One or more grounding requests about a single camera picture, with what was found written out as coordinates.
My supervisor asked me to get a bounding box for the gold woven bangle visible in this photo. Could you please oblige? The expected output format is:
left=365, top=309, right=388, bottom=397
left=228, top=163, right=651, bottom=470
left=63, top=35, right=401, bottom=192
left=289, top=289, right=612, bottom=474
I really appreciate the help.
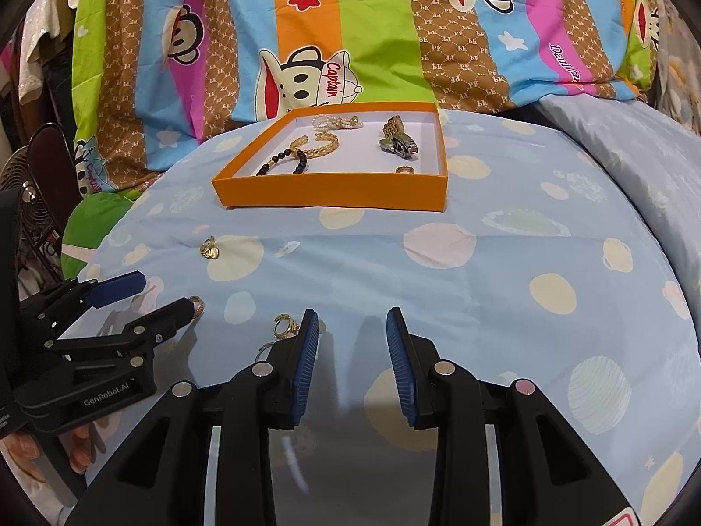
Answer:
left=289, top=130, right=341, bottom=159

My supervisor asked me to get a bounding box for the blue planet print bedsheet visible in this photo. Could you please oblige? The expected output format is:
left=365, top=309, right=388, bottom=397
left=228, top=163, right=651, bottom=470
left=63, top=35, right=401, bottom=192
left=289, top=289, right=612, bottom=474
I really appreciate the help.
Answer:
left=55, top=104, right=701, bottom=526

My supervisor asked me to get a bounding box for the striped cartoon monkey blanket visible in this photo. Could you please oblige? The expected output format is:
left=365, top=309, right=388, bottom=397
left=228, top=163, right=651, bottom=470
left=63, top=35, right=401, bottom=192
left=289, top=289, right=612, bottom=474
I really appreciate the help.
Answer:
left=68, top=0, right=658, bottom=198

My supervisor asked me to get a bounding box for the black bead bracelet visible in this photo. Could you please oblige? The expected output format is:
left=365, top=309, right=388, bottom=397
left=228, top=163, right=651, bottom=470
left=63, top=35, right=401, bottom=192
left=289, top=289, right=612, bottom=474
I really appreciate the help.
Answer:
left=256, top=145, right=310, bottom=177

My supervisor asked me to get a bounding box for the white lace garment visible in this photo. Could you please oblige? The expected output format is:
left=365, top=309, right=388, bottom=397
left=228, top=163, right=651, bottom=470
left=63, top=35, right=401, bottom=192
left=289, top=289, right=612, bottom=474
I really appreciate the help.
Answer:
left=19, top=0, right=78, bottom=105

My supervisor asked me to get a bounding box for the silver wristwatch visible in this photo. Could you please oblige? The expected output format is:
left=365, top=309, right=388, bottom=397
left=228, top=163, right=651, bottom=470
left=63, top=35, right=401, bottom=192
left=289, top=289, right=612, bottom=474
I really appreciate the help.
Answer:
left=377, top=130, right=421, bottom=161

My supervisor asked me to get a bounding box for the small grey desk fan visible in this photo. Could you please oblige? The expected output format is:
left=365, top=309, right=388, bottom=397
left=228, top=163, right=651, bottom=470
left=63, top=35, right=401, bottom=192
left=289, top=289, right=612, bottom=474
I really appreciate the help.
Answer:
left=0, top=148, right=50, bottom=214

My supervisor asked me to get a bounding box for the gold white hoop earring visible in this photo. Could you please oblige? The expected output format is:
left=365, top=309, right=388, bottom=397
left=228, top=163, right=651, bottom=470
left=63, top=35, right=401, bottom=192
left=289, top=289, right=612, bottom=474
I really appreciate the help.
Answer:
left=272, top=313, right=302, bottom=339

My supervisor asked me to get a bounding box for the orange jewelry box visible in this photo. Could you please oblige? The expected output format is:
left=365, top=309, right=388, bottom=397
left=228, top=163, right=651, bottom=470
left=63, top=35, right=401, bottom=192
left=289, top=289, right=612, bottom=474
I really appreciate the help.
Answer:
left=212, top=101, right=450, bottom=213

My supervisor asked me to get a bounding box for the dark hanging garment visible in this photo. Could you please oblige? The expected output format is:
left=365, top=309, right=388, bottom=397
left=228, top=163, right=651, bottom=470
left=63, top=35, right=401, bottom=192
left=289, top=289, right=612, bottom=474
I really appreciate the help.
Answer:
left=44, top=55, right=74, bottom=121

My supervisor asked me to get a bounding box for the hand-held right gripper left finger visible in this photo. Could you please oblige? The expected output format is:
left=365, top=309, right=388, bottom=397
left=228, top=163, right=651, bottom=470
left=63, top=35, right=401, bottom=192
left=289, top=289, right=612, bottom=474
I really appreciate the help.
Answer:
left=64, top=308, right=319, bottom=526

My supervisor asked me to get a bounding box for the pale blue quilt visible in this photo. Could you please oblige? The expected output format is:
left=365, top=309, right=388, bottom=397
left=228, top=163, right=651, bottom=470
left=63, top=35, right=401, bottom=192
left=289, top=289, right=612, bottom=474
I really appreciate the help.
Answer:
left=534, top=90, right=701, bottom=335

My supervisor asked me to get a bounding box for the person's left hand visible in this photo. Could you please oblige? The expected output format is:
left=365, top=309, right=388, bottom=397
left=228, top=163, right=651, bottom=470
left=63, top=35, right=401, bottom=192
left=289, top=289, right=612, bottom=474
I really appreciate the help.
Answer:
left=0, top=419, right=110, bottom=486

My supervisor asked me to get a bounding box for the green round cushion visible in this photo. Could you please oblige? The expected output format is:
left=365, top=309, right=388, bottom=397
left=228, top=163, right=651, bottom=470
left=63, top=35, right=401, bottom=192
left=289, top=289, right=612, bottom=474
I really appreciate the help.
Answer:
left=60, top=193, right=149, bottom=280

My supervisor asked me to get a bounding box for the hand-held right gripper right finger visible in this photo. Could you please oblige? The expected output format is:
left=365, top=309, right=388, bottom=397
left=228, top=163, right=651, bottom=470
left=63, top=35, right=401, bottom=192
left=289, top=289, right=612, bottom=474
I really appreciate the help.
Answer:
left=385, top=306, right=650, bottom=526

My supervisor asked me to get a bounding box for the white pearl bracelet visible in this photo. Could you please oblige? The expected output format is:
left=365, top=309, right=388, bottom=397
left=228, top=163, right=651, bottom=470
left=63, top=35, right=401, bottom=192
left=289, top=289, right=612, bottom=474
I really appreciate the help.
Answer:
left=312, top=114, right=362, bottom=132

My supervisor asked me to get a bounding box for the dark brown chair back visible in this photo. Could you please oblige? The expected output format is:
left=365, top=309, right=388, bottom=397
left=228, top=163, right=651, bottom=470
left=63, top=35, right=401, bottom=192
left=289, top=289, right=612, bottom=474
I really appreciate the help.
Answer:
left=27, top=123, right=83, bottom=231

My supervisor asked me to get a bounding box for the grey floral cloth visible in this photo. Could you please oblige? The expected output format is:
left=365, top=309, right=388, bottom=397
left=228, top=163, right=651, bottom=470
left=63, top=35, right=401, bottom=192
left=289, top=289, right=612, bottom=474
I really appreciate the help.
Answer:
left=649, top=0, right=701, bottom=135

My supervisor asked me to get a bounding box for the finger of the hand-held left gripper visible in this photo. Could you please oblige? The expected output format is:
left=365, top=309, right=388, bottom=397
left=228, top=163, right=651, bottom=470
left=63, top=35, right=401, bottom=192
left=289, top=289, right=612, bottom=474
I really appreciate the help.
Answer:
left=46, top=297, right=194, bottom=366
left=19, top=270, right=148, bottom=341

